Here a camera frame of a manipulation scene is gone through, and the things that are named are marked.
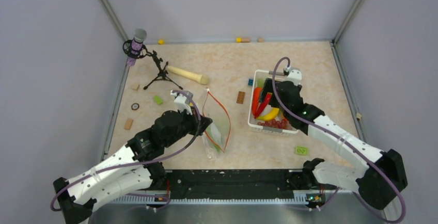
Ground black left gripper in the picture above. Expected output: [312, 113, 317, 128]
[164, 105, 213, 148]

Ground red toy chili pepper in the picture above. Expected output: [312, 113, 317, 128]
[254, 93, 272, 119]

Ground white perforated plastic basket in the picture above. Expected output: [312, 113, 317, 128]
[247, 70, 299, 136]

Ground green toy cucumber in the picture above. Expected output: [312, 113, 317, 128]
[206, 124, 222, 152]

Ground clear zip bag orange zipper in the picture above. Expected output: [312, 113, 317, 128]
[199, 88, 231, 160]

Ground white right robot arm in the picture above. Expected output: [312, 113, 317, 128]
[259, 78, 408, 210]

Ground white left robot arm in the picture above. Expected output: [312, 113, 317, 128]
[50, 110, 213, 223]

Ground yellow toy banana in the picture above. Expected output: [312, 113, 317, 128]
[256, 108, 280, 121]

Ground orange toy carrot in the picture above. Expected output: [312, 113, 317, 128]
[252, 79, 264, 117]

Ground red toy grapes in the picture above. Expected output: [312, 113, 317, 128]
[257, 119, 288, 130]

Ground small green block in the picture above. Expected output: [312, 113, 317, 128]
[152, 95, 164, 105]

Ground tan wooden block left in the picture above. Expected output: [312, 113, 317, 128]
[123, 118, 134, 130]

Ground brown toy brick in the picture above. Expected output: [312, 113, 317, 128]
[236, 91, 245, 104]

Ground black microphone tripod stand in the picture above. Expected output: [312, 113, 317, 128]
[139, 48, 183, 90]

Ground small beige wooden piece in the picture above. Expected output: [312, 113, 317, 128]
[131, 84, 139, 91]

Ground wooden rolling pin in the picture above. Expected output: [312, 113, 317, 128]
[167, 66, 210, 85]

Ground green two-stud brick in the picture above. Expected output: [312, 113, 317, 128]
[295, 146, 309, 156]

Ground yellow and wood peg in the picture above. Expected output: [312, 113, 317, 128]
[236, 37, 251, 43]

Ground purple grey microphone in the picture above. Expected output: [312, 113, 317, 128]
[122, 28, 147, 67]

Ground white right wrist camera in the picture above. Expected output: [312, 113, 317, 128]
[284, 67, 302, 86]

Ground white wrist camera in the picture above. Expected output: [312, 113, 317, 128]
[170, 90, 193, 115]
[284, 67, 302, 86]

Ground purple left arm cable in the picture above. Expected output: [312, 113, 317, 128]
[50, 89, 202, 212]

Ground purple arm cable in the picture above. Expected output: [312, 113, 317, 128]
[50, 89, 202, 212]
[271, 57, 407, 224]

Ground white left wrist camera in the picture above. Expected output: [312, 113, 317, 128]
[170, 90, 193, 115]

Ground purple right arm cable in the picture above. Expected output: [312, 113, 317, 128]
[271, 57, 407, 224]

